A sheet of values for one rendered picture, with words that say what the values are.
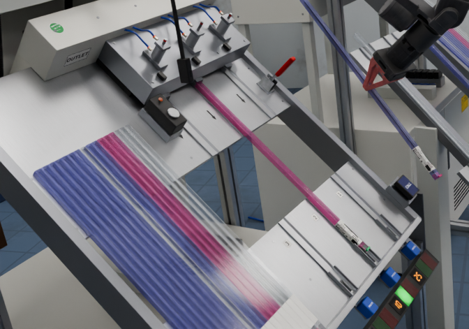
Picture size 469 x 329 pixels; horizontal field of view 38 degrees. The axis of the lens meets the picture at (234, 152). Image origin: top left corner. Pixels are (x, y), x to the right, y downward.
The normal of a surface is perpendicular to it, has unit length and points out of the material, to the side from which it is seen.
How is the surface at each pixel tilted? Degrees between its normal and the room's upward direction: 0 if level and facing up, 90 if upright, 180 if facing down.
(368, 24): 90
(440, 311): 90
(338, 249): 43
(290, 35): 90
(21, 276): 0
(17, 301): 0
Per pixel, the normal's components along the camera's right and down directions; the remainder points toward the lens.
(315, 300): 0.45, -0.62
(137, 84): -0.55, 0.37
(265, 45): -0.36, 0.38
